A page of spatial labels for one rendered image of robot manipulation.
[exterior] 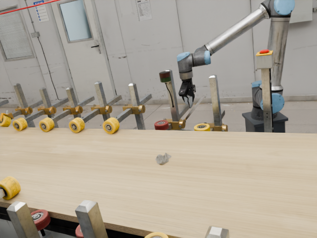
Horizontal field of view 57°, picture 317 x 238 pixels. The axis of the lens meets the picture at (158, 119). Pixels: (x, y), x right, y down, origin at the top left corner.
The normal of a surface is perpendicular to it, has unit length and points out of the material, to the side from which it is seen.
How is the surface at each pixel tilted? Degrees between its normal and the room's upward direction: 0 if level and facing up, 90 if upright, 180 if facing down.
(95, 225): 90
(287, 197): 0
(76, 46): 90
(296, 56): 90
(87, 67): 90
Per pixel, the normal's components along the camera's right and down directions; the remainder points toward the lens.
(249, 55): -0.41, 0.40
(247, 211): -0.18, -0.92
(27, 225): 0.89, 0.00
